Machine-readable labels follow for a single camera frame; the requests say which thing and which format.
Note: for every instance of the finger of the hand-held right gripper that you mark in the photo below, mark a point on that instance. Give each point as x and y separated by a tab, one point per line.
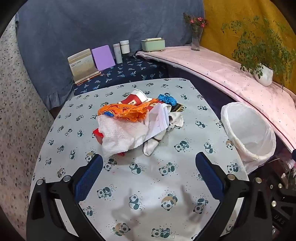
281	192

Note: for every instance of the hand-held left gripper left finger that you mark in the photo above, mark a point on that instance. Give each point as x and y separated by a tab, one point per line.
89	178

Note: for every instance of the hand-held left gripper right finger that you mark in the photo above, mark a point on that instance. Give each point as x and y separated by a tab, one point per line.
209	177

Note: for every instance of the bin with white bag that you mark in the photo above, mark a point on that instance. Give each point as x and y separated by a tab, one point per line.
249	125

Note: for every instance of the white paper notepad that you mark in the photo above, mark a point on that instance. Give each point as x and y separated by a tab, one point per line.
157	120

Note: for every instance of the red white paper cup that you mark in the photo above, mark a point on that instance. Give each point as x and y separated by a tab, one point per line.
133	99

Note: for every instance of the white paper towel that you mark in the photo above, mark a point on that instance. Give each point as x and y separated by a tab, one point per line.
118	136

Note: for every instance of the panda print tablecloth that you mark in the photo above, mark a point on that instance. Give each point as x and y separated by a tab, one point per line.
150	166

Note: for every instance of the orange plastic bag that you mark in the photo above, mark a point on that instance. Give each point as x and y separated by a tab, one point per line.
122	111

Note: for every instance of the small brown tray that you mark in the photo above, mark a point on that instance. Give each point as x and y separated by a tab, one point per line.
178	108

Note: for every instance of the blue crumpled glove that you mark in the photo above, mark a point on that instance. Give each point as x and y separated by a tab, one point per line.
167	98

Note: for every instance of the dark purple cloth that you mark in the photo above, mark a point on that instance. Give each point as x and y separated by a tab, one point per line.
203	88

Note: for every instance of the wooden book stand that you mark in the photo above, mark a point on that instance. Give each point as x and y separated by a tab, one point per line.
89	78

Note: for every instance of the pink cloth with red piping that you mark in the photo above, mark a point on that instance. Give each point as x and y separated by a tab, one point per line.
208	64

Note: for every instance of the navy printed cloth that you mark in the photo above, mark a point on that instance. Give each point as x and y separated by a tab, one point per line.
129	71

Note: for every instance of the beige book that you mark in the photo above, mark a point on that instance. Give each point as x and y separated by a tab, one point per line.
82	63

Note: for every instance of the green plant in white pot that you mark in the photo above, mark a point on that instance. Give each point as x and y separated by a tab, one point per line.
264	75

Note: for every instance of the purple board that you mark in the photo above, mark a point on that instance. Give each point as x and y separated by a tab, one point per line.
103	58

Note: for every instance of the white tube bottle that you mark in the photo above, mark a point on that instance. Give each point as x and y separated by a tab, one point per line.
118	54

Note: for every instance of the glass vase with pink flowers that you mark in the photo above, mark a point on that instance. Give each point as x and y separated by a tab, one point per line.
195	42

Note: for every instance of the white jar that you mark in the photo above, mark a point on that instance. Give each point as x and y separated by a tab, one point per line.
124	47

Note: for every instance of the pale green box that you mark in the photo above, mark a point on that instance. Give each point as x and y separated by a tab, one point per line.
153	45

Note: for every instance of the blue backdrop cloth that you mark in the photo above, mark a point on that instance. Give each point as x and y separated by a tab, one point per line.
81	27

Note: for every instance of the yellow backdrop cloth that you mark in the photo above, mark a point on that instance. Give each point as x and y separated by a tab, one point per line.
219	11

